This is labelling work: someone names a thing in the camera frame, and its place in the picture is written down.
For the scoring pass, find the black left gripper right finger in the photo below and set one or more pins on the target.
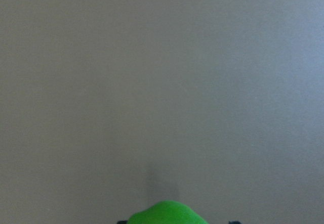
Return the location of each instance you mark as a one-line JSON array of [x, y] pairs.
[[234, 222]]

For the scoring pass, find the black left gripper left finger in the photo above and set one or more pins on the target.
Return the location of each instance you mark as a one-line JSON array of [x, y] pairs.
[[122, 222]]

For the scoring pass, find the green lime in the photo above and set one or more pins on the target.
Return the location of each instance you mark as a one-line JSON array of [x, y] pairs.
[[167, 211]]

